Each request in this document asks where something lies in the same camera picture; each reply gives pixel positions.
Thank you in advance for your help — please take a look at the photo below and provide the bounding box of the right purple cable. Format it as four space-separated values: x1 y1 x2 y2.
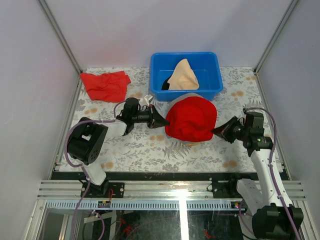
238 107 301 240

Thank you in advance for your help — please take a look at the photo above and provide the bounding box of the red cloth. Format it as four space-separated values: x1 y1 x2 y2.
79 71 131 103

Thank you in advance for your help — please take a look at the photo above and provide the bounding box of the floral table mat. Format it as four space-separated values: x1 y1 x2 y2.
71 66 263 173

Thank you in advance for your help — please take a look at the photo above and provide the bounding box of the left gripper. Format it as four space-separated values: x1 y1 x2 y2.
132 103 170 129

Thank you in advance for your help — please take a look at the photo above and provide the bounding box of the grey hat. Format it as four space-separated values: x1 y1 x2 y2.
170 92 203 104

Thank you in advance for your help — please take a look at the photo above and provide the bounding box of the left aluminium frame post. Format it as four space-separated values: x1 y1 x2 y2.
36 0 83 75

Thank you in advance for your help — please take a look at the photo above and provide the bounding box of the blue plastic bin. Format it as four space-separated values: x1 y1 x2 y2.
149 52 223 102

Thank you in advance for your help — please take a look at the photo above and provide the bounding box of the right aluminium frame post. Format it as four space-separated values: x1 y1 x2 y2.
253 0 301 75

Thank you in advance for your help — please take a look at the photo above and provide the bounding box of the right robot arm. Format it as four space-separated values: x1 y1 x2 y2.
212 107 304 240

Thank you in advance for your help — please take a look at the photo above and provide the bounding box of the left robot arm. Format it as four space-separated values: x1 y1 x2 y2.
63 97 170 198

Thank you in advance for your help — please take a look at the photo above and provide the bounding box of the red hat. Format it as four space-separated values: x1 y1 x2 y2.
165 96 218 143

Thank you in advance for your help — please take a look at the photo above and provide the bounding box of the purple cable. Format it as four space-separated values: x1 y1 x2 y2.
63 100 128 240
238 107 301 240

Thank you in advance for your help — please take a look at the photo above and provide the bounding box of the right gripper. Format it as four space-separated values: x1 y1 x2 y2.
211 115 250 144

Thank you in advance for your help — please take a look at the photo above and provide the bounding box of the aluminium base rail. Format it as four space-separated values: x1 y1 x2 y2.
37 179 307 201

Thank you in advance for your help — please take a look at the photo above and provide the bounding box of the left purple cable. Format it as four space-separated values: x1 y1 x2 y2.
63 100 128 240

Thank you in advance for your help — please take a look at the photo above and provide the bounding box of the beige bucket hat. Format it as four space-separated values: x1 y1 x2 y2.
161 58 200 91

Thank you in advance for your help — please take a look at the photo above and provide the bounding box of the aluminium frame post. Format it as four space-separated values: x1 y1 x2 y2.
253 0 301 75
36 0 83 75

